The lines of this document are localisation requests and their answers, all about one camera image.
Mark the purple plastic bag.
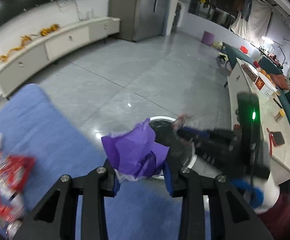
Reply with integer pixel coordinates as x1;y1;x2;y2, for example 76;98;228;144
101;118;169;181

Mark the red white snack bag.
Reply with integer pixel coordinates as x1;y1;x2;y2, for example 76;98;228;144
0;133;36;239

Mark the white round trash bin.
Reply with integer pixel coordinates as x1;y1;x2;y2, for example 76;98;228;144
149;115;197;184

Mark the black wallet on table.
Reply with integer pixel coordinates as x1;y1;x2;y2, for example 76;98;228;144
272;132;285;147

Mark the long white coffee table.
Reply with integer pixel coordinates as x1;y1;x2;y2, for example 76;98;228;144
226;57;290;185

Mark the red white gift box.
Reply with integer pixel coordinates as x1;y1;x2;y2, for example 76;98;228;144
241;61;277;99

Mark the purple round stool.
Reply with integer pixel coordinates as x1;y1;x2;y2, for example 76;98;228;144
201;31;214;46

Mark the blue fluffy rug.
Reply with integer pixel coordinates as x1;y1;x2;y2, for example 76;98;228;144
0;84;182;239

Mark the grey refrigerator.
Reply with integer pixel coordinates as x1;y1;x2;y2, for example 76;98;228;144
108;0;169;42

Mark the white TV cabinet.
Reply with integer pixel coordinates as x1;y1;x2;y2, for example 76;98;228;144
0;17;121;98

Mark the golden dragon ornament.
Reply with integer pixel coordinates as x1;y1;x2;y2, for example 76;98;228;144
0;23;60;62

